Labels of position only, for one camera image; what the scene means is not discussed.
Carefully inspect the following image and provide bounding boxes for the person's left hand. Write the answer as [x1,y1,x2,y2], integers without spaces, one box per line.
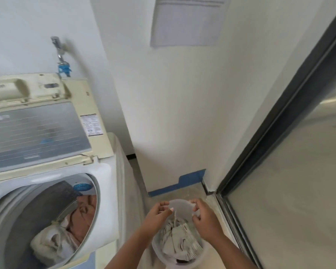
[141,201,175,238]

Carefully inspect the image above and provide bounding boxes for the person's right forearm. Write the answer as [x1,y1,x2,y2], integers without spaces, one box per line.
[209,234,260,269]

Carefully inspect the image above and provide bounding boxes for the translucent plastic laundry basket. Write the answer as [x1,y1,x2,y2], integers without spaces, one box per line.
[151,198,211,266]

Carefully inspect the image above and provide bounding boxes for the cream washing machine lid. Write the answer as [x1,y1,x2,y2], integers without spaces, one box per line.
[0,72,115,186]

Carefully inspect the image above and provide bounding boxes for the light beige jeans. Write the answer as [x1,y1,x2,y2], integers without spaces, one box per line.
[161,217,204,260]

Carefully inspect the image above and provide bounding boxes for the person's right hand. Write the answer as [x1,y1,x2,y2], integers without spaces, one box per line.
[189,198,225,242]

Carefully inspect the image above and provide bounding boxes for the orange white clothes item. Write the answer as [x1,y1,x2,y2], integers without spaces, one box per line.
[65,194,98,244]

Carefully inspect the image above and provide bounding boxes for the white paper notice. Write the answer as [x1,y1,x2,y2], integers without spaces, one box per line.
[150,0,232,48]

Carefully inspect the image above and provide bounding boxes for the cream blue washing machine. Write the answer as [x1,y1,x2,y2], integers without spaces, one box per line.
[0,72,147,269]

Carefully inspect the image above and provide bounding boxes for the person's left forearm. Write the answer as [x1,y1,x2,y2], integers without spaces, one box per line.
[105,229,157,269]

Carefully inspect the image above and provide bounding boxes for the metal water tap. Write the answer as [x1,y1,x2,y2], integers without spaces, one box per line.
[50,36,65,64]

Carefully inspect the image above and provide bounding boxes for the blue tape strip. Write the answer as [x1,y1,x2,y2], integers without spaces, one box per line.
[147,168,206,197]

